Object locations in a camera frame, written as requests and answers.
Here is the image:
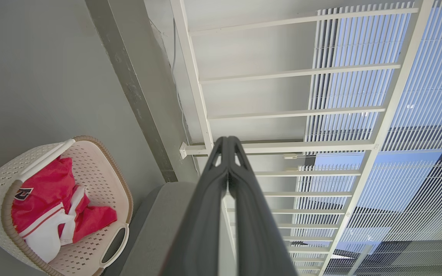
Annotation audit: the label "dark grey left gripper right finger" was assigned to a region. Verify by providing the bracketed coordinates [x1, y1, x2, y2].
[227, 136, 299, 276]

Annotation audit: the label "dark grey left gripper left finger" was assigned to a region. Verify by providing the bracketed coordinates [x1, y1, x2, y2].
[160, 136, 229, 276]

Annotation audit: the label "red and white sports jersey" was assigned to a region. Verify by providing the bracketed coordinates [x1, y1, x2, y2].
[11, 156, 118, 264]

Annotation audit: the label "cream perforated plastic laundry basket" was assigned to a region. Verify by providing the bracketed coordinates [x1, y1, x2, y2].
[0, 135, 134, 276]

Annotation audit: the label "white window blinds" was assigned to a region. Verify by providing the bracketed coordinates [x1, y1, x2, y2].
[285, 0, 442, 276]

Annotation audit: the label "grey fabric sofa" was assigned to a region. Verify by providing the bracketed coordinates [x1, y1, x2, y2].
[119, 182, 237, 276]

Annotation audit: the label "white metal railing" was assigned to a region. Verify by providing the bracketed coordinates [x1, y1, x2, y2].
[169, 0, 434, 276]

